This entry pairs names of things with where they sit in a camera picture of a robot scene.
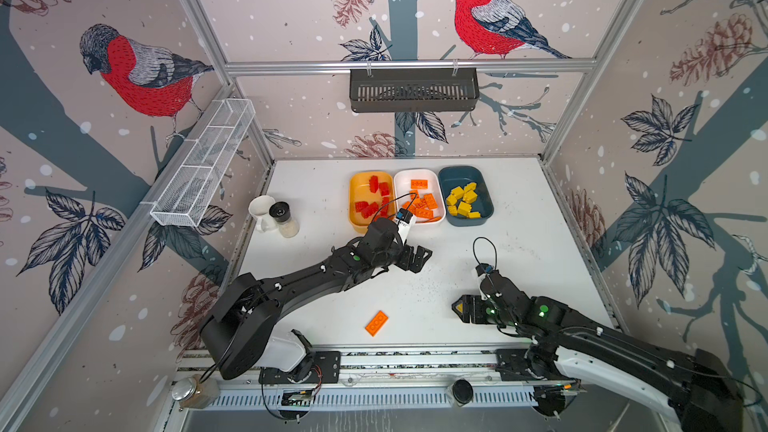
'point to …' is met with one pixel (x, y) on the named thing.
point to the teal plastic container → (451, 177)
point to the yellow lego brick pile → (470, 196)
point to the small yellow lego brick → (464, 208)
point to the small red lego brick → (384, 210)
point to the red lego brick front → (369, 210)
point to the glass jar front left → (190, 393)
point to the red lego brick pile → (384, 189)
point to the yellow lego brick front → (460, 307)
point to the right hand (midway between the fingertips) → (458, 312)
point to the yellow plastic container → (371, 196)
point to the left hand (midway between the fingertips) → (420, 249)
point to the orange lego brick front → (376, 323)
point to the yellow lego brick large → (470, 186)
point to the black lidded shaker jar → (281, 211)
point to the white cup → (259, 208)
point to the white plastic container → (420, 191)
